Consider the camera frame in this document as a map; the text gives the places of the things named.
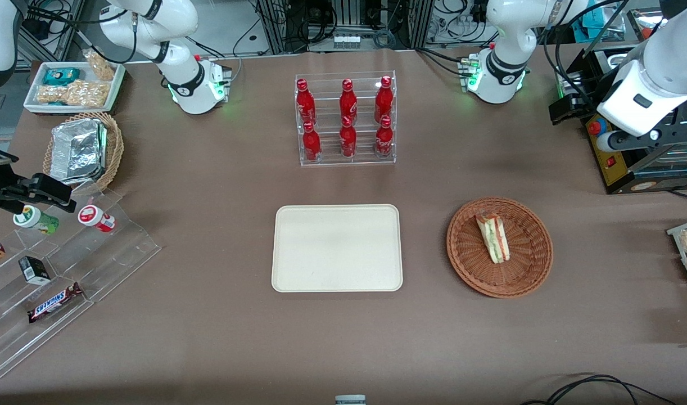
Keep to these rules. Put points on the large clear bag of nuts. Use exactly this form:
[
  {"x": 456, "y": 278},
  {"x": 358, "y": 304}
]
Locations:
[{"x": 73, "y": 94}]

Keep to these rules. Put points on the small clear bag of nuts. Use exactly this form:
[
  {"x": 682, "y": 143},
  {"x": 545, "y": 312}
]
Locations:
[{"x": 100, "y": 66}]

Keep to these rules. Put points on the white snack tray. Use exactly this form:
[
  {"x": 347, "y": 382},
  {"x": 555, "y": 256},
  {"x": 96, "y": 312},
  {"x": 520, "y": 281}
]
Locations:
[{"x": 34, "y": 84}]

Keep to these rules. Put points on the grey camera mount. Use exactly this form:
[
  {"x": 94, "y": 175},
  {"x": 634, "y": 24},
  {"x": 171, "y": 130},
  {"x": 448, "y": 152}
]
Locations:
[{"x": 350, "y": 400}]

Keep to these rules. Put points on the red cola bottle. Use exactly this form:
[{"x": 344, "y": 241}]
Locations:
[
  {"x": 348, "y": 140},
  {"x": 384, "y": 140},
  {"x": 305, "y": 104},
  {"x": 311, "y": 143},
  {"x": 348, "y": 104},
  {"x": 383, "y": 101}
]

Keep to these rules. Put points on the small black box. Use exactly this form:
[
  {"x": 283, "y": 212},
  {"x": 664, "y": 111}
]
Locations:
[{"x": 34, "y": 270}]

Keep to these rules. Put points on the round brown wicker basket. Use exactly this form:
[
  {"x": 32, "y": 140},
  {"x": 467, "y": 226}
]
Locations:
[{"x": 523, "y": 270}]

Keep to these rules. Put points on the black bracket block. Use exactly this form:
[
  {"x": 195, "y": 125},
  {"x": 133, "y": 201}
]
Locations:
[{"x": 568, "y": 111}]

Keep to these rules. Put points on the triangular sandwich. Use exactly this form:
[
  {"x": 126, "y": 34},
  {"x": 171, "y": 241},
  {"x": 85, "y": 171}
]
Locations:
[{"x": 494, "y": 239}]

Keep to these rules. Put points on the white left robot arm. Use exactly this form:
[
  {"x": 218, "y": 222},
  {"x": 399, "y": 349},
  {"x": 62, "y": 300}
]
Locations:
[{"x": 501, "y": 34}]

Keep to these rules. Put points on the white power strip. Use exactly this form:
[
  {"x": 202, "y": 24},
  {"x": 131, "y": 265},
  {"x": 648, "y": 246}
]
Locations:
[{"x": 346, "y": 40}]

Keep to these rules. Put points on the clear acrylic tiered stand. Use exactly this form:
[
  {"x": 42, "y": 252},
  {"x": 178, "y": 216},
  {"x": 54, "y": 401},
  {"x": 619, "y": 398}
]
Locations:
[{"x": 113, "y": 259}]

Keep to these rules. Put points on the cream rectangular tray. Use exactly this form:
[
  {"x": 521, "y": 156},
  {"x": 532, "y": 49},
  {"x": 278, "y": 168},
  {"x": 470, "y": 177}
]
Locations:
[{"x": 337, "y": 247}]

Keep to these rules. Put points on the black food warmer cabinet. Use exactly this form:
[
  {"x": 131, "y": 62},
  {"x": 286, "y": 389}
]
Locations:
[{"x": 619, "y": 174}]

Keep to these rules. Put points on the red bottle with white cap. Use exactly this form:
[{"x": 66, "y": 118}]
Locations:
[{"x": 96, "y": 218}]

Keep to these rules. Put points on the clear acrylic bottle rack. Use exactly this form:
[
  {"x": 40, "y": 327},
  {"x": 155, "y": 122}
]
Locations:
[{"x": 366, "y": 160}]

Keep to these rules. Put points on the green bottle with white cap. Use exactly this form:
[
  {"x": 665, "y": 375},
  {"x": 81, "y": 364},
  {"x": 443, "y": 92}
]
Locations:
[{"x": 35, "y": 219}]

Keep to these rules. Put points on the teal snack packet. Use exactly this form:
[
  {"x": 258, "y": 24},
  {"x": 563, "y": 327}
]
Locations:
[{"x": 61, "y": 76}]

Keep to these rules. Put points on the oval light wicker basket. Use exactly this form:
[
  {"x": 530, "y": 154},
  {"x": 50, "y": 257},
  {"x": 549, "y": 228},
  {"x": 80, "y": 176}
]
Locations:
[{"x": 114, "y": 152}]

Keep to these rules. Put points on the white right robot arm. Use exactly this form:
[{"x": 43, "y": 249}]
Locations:
[{"x": 193, "y": 90}]

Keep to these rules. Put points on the teal cardboard box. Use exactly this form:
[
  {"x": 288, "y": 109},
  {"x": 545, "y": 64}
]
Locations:
[{"x": 596, "y": 19}]

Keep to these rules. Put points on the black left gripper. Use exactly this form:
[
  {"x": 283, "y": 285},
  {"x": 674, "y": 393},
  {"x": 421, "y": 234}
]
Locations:
[{"x": 592, "y": 90}]

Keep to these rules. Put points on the silver foil container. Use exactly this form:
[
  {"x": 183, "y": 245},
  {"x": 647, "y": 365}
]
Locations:
[{"x": 76, "y": 152}]

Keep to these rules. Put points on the Snickers chocolate bar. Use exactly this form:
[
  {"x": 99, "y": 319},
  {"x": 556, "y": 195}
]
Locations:
[{"x": 55, "y": 302}]

